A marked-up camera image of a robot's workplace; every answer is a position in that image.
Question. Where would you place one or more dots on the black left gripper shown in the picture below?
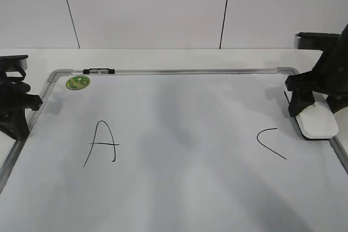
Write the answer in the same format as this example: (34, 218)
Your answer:
(14, 100)

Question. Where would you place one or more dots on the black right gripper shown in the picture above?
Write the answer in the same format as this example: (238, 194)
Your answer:
(328, 76)

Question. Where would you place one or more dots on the white board eraser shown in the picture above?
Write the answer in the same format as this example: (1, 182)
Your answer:
(316, 122)

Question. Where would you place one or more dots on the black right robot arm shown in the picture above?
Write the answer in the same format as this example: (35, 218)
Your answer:
(344, 39)

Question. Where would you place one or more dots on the round green magnet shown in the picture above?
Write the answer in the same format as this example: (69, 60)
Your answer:
(77, 83)

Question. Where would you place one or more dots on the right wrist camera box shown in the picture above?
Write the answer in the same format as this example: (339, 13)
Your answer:
(315, 41)

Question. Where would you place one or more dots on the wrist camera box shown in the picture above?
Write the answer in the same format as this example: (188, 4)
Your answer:
(12, 63)
(315, 41)

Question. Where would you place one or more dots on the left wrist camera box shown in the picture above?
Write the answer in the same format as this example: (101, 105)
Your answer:
(12, 63)

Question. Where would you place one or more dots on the white board with grey frame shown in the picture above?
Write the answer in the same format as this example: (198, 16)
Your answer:
(201, 150)

